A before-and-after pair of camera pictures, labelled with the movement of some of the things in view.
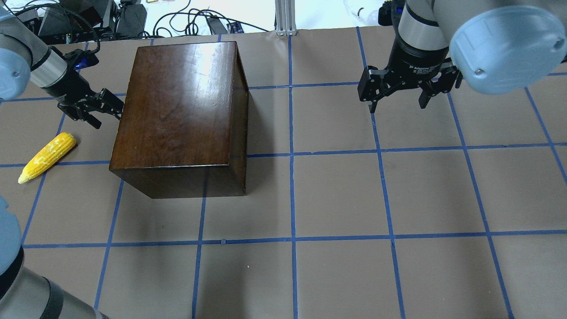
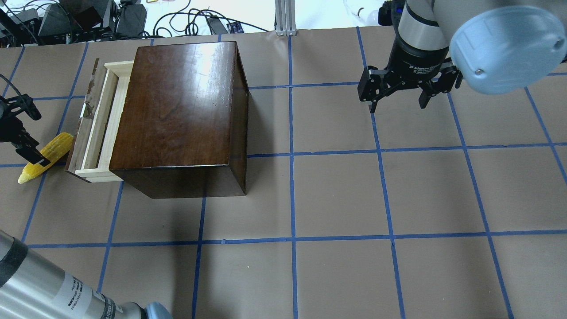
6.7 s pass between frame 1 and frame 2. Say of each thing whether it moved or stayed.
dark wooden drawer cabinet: stayed
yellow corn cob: stayed
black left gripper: stayed
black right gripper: moved
